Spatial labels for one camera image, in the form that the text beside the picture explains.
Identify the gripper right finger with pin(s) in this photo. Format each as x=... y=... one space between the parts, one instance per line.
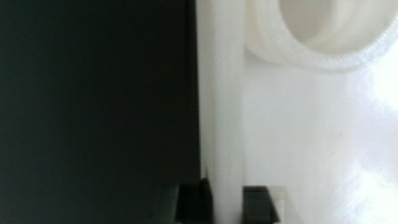
x=260 y=213

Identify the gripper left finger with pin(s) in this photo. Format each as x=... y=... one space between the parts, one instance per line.
x=194 y=207

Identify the white square tabletop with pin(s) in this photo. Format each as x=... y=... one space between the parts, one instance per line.
x=299 y=107

